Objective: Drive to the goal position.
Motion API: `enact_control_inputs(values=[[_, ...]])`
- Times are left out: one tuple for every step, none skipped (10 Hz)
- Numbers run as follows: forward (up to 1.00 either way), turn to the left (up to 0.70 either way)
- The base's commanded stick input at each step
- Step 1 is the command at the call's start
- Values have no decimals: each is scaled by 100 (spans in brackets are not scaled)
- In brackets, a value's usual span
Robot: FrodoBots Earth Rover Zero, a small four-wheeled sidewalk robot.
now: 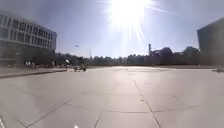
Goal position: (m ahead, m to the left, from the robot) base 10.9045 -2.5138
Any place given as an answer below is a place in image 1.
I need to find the group of people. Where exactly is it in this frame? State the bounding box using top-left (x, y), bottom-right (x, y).
top-left (24, 60), bottom-right (38, 69)

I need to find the person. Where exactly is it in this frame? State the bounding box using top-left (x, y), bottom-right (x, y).
top-left (63, 59), bottom-right (71, 70)

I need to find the raised kerb strip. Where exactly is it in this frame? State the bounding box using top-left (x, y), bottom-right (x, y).
top-left (212, 67), bottom-right (224, 73)
top-left (0, 67), bottom-right (68, 80)

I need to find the small vehicle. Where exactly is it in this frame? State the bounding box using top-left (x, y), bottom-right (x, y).
top-left (73, 64), bottom-right (88, 73)

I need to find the pale building with window grid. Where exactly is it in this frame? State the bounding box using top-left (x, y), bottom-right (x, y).
top-left (0, 11), bottom-right (58, 68)

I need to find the row of dark trees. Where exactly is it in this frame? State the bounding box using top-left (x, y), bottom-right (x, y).
top-left (19, 45), bottom-right (201, 67)

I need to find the dark glass building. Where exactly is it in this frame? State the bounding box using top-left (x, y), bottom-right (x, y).
top-left (196, 17), bottom-right (224, 67)

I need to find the pale paved plaza ground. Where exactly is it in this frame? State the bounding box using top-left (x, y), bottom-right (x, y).
top-left (0, 65), bottom-right (224, 128)

